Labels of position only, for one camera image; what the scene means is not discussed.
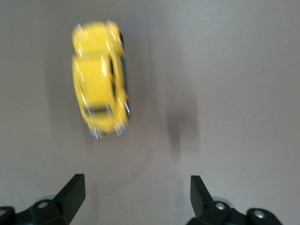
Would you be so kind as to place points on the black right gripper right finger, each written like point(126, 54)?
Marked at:
point(211, 211)

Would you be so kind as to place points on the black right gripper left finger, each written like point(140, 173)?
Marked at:
point(63, 206)

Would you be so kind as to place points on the yellow beetle toy car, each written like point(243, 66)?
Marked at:
point(93, 82)

